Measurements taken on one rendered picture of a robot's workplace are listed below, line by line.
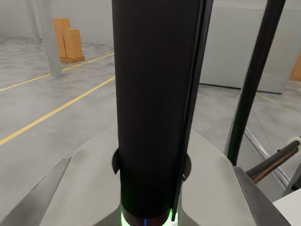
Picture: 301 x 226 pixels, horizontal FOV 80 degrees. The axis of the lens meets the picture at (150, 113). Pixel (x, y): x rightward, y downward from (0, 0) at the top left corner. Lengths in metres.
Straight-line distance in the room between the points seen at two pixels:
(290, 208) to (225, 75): 5.22
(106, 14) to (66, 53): 6.12
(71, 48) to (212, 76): 5.54
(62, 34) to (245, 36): 6.44
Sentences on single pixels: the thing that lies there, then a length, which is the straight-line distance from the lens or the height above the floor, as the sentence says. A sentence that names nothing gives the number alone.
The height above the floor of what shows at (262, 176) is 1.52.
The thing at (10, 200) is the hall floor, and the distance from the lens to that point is 2.51.
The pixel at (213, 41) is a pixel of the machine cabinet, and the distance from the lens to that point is 5.54.
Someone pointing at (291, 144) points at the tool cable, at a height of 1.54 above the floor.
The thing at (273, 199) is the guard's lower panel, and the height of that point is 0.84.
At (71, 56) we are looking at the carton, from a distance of 8.36.
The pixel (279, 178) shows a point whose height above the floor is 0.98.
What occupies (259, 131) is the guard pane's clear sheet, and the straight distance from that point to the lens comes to 1.39.
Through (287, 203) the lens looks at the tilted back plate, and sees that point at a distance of 0.65.
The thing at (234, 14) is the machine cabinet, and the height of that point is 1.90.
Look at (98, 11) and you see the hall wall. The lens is 14.15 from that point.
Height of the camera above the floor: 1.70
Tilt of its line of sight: 27 degrees down
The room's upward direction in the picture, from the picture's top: 3 degrees clockwise
